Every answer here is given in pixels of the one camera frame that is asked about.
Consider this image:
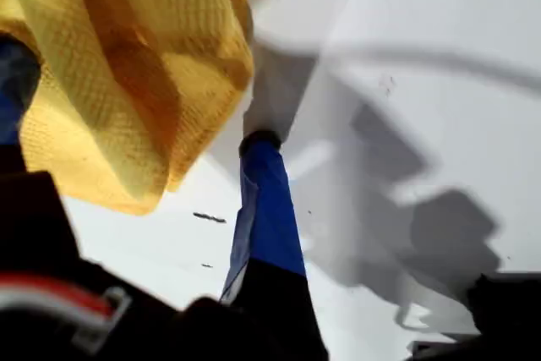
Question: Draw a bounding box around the yellow towel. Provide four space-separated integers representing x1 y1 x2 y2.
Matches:
0 0 255 217

